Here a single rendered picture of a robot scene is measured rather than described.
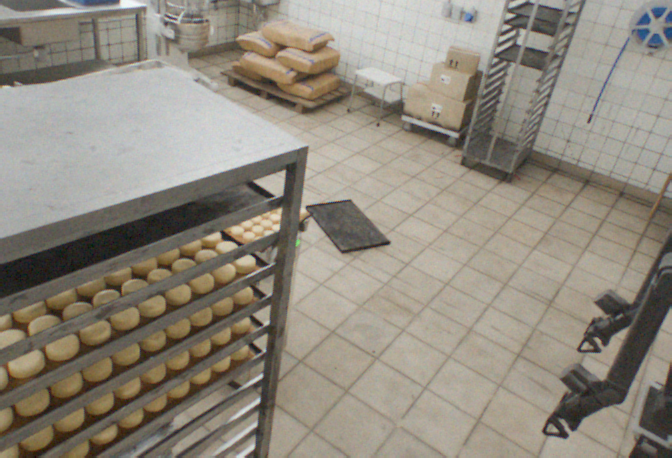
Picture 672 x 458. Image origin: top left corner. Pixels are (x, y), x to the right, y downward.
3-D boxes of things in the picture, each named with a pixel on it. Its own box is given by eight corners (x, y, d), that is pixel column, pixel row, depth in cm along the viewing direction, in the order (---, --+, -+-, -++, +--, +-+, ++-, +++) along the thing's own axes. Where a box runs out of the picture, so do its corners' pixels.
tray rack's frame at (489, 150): (481, 142, 600) (540, -52, 510) (530, 159, 581) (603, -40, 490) (457, 162, 551) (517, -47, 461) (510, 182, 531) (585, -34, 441)
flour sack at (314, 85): (308, 103, 603) (309, 89, 596) (274, 91, 619) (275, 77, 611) (343, 87, 660) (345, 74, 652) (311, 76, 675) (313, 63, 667)
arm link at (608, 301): (648, 316, 188) (653, 303, 195) (618, 288, 190) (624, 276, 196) (617, 334, 196) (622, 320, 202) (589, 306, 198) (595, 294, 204)
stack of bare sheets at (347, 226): (305, 208, 447) (305, 205, 446) (350, 202, 466) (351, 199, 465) (341, 253, 404) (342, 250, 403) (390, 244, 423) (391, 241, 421)
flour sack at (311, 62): (308, 77, 588) (310, 61, 580) (273, 65, 603) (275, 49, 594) (343, 63, 645) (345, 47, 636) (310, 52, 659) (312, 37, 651)
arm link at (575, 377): (622, 400, 155) (628, 381, 162) (585, 365, 157) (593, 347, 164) (587, 419, 163) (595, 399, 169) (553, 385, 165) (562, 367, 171)
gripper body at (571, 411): (553, 413, 168) (571, 402, 164) (566, 393, 176) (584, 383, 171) (571, 433, 167) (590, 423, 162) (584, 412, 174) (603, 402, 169)
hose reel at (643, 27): (638, 134, 531) (700, 2, 475) (633, 140, 518) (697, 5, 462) (589, 119, 548) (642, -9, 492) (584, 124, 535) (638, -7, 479)
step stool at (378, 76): (403, 118, 637) (412, 77, 614) (377, 127, 607) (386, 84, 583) (372, 104, 661) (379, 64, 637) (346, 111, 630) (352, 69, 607)
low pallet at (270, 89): (219, 81, 648) (220, 71, 643) (266, 68, 710) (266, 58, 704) (310, 117, 602) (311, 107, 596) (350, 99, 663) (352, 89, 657)
